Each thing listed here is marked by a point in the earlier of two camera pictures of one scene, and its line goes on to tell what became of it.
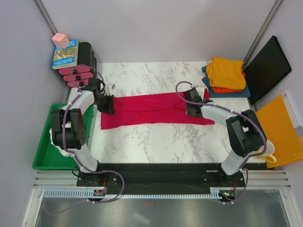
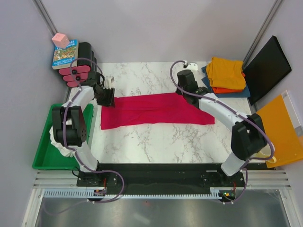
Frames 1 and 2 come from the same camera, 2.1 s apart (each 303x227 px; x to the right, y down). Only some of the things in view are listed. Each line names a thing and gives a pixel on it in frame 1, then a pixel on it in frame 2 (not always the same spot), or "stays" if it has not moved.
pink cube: x=60 y=40 stays
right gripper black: x=187 y=111 to x=179 y=90
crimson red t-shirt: x=150 y=109 stays
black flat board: x=268 y=67 stays
